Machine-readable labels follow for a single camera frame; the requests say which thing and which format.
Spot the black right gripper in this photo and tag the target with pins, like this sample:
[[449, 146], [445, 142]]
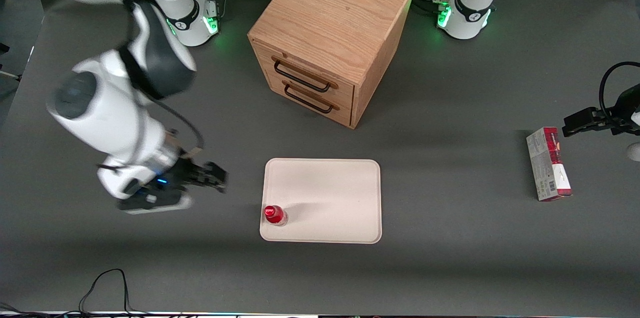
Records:
[[187, 174]]

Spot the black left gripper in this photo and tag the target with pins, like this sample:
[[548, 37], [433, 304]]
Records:
[[606, 118]]

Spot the red coke bottle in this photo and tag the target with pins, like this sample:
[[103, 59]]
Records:
[[274, 215]]

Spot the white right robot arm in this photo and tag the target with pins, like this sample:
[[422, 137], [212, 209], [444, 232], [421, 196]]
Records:
[[110, 112]]

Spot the beige plastic tray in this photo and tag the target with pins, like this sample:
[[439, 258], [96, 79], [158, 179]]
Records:
[[330, 193]]

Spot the grey and red carton box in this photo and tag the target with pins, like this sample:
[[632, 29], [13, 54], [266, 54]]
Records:
[[547, 168]]

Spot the wooden drawer cabinet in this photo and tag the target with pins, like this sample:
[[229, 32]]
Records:
[[330, 12]]

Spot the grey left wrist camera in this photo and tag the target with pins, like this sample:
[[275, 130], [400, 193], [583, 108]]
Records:
[[635, 151]]

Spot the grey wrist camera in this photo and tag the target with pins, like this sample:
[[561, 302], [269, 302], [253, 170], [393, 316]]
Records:
[[635, 151], [155, 204]]

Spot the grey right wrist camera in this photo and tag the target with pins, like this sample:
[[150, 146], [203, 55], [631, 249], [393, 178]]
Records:
[[155, 204]]

